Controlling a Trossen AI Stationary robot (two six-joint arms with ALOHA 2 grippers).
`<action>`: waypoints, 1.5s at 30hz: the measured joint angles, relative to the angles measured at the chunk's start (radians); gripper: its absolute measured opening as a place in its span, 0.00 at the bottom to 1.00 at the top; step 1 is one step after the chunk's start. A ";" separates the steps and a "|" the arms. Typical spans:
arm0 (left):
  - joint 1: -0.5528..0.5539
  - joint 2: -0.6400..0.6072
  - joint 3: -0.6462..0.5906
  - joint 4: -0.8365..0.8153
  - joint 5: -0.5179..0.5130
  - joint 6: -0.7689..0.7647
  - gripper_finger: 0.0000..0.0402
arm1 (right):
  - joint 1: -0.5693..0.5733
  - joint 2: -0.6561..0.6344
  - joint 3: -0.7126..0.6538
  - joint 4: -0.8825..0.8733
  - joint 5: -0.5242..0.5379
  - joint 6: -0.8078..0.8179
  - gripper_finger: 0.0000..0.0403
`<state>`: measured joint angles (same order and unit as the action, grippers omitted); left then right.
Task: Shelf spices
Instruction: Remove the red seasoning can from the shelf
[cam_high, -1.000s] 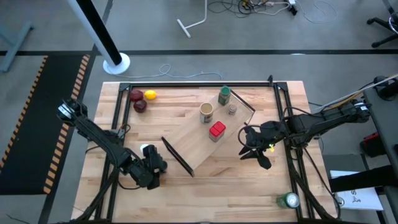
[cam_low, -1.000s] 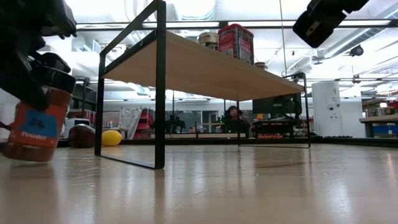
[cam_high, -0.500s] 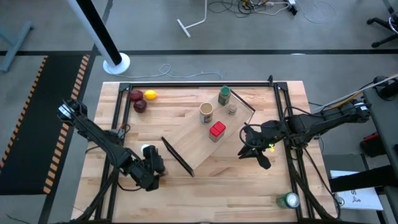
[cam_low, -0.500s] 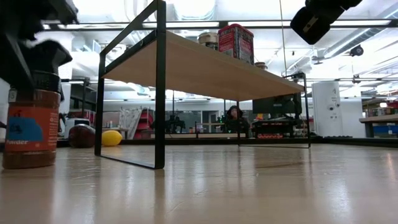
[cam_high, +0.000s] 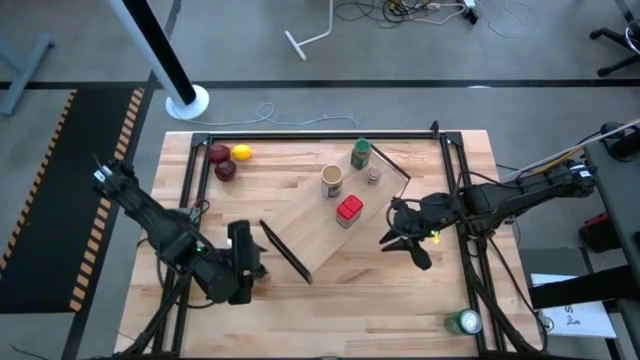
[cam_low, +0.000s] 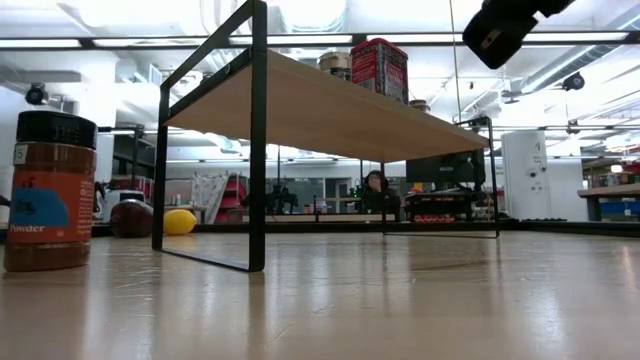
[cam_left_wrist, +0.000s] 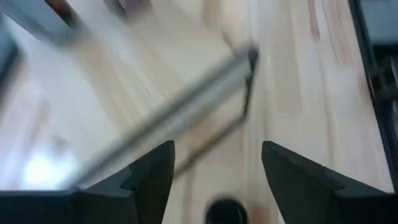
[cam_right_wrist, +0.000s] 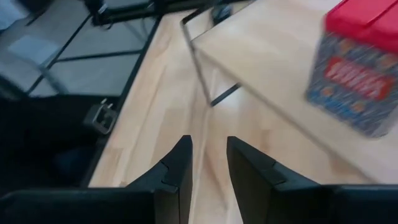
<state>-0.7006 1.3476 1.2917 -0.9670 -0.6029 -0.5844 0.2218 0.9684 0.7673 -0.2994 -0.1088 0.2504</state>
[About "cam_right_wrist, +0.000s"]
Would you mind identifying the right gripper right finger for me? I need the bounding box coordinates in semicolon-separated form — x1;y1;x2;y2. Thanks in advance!
226;136;398;224

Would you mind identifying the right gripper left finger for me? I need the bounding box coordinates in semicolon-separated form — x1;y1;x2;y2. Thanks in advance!
0;135;193;224

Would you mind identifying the red spice tin box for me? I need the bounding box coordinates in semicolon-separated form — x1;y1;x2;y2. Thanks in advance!
305;0;398;138

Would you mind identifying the metal table edge clamp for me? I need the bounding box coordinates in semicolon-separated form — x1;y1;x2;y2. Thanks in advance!
83;98;118;135

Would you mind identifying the wooden shelf black metal frame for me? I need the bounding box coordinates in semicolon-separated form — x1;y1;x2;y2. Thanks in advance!
180;0;398;184

